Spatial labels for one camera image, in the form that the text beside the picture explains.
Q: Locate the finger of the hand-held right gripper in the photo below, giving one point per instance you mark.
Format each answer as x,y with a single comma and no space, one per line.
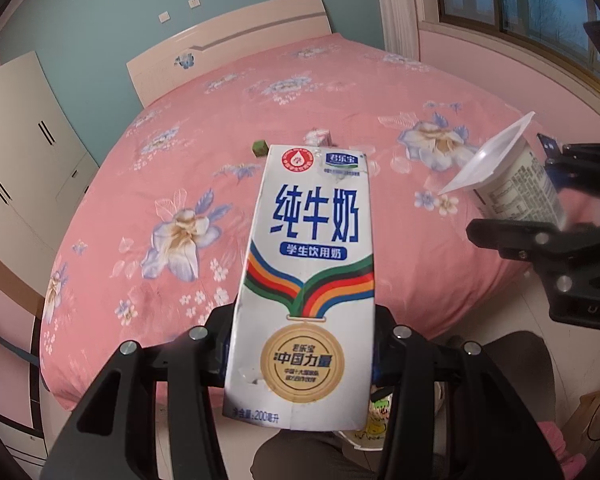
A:
590,170
520,240

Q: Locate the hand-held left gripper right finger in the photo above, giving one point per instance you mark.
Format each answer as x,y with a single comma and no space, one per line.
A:
387,350

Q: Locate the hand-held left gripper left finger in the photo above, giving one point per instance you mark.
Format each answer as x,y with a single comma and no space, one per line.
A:
215,345

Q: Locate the white yogurt cup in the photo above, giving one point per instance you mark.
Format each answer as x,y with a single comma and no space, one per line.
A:
520,180

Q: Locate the white trash bin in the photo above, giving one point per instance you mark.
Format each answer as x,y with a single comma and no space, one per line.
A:
375,435

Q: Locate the white blue milk carton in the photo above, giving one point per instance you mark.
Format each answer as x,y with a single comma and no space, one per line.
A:
305,260

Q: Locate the person's right leg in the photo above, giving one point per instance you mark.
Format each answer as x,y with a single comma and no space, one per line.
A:
520,360

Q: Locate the pink fuzzy slipper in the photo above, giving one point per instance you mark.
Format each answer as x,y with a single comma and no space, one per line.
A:
555,442

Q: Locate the pink floral blanket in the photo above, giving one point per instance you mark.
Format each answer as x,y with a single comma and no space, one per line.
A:
130,210

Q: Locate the green cube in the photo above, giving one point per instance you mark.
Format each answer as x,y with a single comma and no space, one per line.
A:
258,148

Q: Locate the small white carton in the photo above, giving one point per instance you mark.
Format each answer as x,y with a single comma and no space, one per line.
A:
320,138

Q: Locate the cream wardrobe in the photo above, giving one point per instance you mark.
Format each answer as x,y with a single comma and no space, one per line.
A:
20,160

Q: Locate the pink wooden bed headboard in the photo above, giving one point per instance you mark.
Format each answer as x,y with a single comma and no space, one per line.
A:
230,45

